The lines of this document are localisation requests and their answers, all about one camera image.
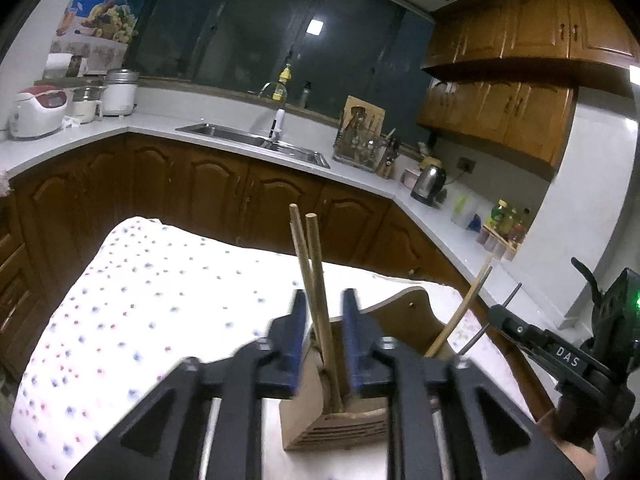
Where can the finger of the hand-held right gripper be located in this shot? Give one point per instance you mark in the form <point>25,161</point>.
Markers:
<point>545,347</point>

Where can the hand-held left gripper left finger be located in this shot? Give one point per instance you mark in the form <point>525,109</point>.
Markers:
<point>295,350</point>

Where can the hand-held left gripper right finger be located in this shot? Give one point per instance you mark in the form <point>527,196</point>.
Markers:
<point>352,350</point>

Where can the wooden utensil holder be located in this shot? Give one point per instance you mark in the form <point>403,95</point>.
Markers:
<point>400,320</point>

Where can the metal chopstick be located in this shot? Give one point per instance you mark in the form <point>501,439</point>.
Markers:
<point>512,294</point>

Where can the wooden chopstick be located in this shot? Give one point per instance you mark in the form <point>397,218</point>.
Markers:
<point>462,310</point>
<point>320,270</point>
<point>302,260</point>

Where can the person's right forearm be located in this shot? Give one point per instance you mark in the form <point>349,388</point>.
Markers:
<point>570,457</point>

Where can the row of spice containers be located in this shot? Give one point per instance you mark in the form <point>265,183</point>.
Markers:
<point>495,246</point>

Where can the dark sauce bottle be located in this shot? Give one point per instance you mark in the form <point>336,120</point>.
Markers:
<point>520,225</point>

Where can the green yellow bottle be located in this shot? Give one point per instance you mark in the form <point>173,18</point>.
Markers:
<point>498,217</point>

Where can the blue funnel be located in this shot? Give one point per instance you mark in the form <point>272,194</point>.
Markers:
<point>475,223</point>

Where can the white plastic container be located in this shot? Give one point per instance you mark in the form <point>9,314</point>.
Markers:
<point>461,210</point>

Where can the wooden lower cabinets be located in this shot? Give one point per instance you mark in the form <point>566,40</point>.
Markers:
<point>225,195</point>

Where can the wooden cabinets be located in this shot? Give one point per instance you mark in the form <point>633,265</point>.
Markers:
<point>520,75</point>
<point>225,195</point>

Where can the steel electric kettle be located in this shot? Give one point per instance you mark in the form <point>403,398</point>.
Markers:
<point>427,182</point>

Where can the knife block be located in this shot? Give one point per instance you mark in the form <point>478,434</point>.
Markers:
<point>387,160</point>

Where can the metal dish rack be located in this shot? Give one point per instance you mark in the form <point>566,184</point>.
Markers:
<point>357,147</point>

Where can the steel kitchen sink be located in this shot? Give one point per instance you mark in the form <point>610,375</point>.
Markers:
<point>250,142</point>

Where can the wooden cutting board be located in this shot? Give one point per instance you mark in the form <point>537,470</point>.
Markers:
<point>370,110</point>

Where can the metal faucet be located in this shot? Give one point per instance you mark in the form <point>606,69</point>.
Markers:
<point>267,89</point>

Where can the yellow dish soap bottle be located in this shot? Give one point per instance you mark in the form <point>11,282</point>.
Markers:
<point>281,85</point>

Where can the wooden upper cabinets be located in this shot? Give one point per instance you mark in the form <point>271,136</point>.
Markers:
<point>520,75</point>

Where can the steel lidded pot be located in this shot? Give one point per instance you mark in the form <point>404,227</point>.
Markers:
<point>120,94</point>

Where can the dark kitchen window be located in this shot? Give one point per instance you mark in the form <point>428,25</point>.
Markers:
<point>260,30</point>

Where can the small white cooker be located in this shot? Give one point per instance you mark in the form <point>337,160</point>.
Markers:
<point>86,105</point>

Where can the white lace cloth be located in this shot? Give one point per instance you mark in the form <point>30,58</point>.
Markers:
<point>4,185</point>

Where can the white red rice cooker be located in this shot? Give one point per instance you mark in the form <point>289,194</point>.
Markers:
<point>39,112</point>

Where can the paper towel roll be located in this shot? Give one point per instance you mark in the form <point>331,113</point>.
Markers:
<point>65,65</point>

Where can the black wall outlet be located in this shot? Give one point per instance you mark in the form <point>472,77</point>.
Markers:
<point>467,165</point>

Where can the tropical fruit wall poster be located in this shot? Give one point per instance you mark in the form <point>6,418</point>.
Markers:
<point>107,10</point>

